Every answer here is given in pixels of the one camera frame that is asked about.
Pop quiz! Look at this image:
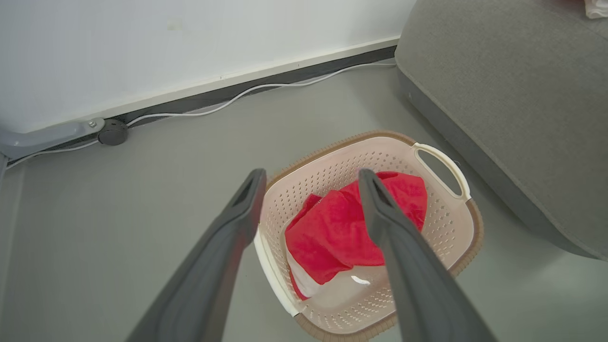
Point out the white cloth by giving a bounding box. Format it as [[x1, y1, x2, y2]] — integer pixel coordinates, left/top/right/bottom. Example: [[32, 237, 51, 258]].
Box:
[[583, 0, 608, 19]]

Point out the black caster wheel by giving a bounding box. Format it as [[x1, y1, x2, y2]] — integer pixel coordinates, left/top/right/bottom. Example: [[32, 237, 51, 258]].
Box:
[[97, 119, 129, 146]]

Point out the white floor cable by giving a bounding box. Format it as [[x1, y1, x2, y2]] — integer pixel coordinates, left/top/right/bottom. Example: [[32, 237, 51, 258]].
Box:
[[5, 62, 397, 169]]

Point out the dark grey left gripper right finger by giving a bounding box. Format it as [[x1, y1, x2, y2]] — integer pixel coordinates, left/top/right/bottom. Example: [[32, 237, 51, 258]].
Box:
[[358, 168, 497, 342]]

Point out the cream perforated laundry basket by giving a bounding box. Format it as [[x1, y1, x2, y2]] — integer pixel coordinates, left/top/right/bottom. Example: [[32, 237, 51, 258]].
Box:
[[253, 131, 484, 342]]

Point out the pale partition bottom rail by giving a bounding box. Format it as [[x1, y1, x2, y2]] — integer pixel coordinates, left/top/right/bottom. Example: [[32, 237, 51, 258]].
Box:
[[85, 36, 400, 125]]

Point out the red cloth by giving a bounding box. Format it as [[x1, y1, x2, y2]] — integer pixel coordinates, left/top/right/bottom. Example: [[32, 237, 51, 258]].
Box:
[[284, 171, 428, 302]]

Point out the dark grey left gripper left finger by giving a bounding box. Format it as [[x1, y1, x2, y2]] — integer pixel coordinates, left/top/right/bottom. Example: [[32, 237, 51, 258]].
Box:
[[126, 168, 267, 342]]

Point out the grey fabric sofa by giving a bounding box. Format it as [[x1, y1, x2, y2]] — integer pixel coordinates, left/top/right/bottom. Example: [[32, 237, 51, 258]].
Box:
[[394, 0, 608, 261]]

